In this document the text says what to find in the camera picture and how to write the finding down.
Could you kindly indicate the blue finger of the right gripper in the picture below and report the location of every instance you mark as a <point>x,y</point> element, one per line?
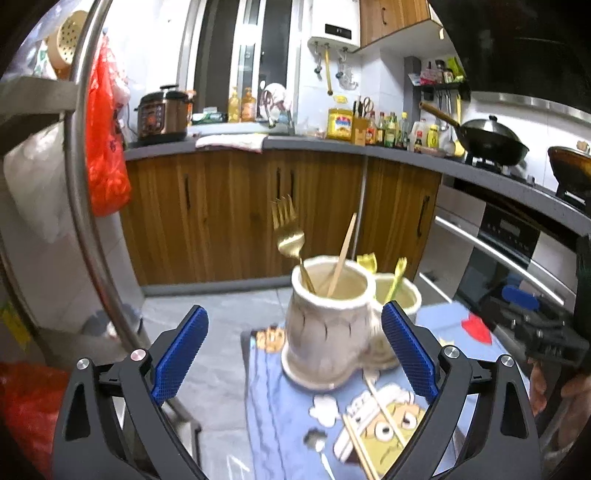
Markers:
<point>525,300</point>

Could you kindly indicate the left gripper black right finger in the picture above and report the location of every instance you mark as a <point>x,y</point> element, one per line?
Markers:
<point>421,370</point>

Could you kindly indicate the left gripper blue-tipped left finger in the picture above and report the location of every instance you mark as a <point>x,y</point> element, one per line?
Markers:
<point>173,352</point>

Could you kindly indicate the gold fork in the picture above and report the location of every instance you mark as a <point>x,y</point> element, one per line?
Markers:
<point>290,238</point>

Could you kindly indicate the wooden kitchen cabinets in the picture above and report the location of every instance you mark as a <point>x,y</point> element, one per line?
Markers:
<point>211,216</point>

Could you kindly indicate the person's right hand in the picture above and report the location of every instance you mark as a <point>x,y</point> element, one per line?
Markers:
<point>576,389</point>

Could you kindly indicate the white floral ceramic utensil holder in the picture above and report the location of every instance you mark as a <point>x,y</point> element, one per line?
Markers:
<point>330,336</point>

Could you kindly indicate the blue cartoon cloth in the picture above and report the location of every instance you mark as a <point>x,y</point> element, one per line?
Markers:
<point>279,413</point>

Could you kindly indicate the pale chopstick pair left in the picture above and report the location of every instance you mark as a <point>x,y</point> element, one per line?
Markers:
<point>360,449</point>

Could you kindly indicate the wooden stick in holder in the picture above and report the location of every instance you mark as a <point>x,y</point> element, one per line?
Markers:
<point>342,256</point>

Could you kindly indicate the small silver spoon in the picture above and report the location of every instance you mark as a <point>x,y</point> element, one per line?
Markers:
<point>316,440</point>

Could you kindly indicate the brown wok right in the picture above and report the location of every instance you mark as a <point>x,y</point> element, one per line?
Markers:
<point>571,169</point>

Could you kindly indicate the red bag lower left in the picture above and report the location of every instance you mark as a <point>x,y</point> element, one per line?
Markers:
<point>31,397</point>

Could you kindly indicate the black wok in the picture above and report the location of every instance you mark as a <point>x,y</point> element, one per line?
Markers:
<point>484,139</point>

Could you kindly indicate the red plastic bag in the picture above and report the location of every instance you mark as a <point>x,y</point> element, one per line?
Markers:
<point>108,182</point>

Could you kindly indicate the electric pressure cooker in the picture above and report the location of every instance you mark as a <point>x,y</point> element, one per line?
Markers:
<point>163,116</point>

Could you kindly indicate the yellow oil bottle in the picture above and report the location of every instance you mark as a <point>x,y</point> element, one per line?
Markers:
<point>340,120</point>

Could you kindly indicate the white water heater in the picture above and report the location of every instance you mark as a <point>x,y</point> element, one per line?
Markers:
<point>336,23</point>

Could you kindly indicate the gold colander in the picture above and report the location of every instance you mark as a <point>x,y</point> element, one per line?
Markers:
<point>63,41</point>

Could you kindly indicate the oven with steel handle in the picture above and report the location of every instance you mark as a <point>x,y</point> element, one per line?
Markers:
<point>475,249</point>

